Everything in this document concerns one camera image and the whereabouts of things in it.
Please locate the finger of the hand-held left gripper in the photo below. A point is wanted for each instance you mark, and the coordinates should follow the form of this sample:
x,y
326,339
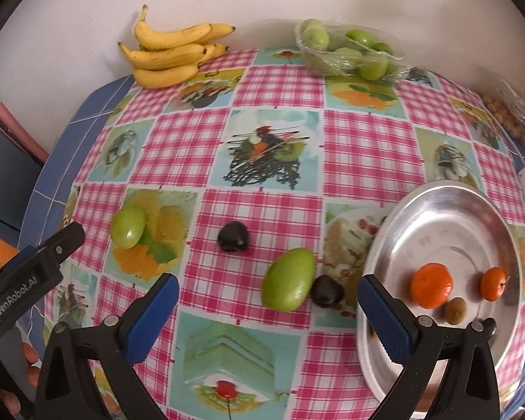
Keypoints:
x,y
65,238

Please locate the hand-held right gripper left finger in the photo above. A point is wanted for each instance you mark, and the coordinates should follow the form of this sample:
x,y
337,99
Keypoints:
x,y
157,310

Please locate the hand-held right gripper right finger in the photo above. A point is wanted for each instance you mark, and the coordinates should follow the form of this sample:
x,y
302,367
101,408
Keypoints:
x,y
378,310

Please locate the dark purple plum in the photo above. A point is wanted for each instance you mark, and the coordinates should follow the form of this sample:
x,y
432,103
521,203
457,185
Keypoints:
x,y
327,291
233,236
490,327

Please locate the large orange tangerine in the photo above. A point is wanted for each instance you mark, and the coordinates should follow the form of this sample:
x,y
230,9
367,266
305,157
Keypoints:
x,y
432,285

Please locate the round green jujube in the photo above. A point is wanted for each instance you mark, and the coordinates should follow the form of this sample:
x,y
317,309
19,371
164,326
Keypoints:
x,y
129,226

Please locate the brown longan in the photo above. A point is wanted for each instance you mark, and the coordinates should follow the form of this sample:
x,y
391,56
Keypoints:
x,y
455,310

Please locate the large green mango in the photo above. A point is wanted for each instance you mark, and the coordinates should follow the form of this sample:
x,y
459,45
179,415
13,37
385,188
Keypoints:
x,y
288,285

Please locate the round steel plate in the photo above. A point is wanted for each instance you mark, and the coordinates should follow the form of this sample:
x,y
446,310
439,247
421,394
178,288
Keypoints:
x,y
442,227

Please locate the small orange tangerine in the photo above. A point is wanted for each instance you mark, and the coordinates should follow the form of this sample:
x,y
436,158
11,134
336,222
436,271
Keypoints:
x,y
493,284

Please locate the person's left hand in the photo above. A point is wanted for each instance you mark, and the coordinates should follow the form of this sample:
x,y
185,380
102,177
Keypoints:
x,y
31,354

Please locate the pink padded edge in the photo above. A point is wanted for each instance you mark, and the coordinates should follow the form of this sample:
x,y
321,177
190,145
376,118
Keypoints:
x,y
19,135

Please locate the blue tile-pattern table cover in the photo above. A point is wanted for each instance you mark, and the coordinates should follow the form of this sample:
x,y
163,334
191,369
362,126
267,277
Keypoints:
x,y
91,105

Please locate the pink checked printed tablecloth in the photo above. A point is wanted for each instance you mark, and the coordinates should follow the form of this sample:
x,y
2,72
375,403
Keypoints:
x,y
363,148

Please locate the yellow banana bunch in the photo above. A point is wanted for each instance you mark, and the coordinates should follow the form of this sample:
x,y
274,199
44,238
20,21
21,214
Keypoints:
x,y
166,57

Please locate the pile of bagged longans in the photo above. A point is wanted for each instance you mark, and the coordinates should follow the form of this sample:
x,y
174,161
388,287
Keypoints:
x,y
501,111

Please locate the clear plastic fruit tray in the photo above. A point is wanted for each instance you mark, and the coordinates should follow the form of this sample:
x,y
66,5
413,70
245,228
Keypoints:
x,y
306,59

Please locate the pile of packed green jujubes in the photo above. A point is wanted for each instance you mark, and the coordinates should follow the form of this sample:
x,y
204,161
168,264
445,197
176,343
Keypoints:
x,y
315,37

